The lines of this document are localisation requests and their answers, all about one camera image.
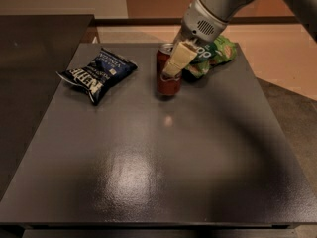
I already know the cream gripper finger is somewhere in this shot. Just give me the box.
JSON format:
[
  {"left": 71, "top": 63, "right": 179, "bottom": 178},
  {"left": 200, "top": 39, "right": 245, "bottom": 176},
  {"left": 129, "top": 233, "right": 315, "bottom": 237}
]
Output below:
[{"left": 161, "top": 41, "right": 197, "bottom": 78}]

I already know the red coke can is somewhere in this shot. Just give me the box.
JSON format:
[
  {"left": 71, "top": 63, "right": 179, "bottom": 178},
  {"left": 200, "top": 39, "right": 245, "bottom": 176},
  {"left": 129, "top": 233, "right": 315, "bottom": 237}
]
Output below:
[{"left": 157, "top": 43, "right": 181, "bottom": 96}]

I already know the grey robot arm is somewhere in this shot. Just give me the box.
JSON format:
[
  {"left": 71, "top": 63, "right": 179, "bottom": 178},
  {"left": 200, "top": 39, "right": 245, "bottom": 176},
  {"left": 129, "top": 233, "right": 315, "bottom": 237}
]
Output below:
[{"left": 162, "top": 0, "right": 317, "bottom": 78}]

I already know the green chip bag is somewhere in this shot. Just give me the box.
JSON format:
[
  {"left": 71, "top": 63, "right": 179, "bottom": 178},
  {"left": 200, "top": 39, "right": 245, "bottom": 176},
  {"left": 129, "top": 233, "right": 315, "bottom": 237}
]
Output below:
[{"left": 184, "top": 35, "right": 237, "bottom": 78}]

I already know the blue chip bag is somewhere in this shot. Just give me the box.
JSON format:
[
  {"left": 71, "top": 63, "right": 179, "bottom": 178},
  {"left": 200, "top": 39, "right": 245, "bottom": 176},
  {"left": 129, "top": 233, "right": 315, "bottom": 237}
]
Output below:
[{"left": 57, "top": 48, "right": 138, "bottom": 105}]

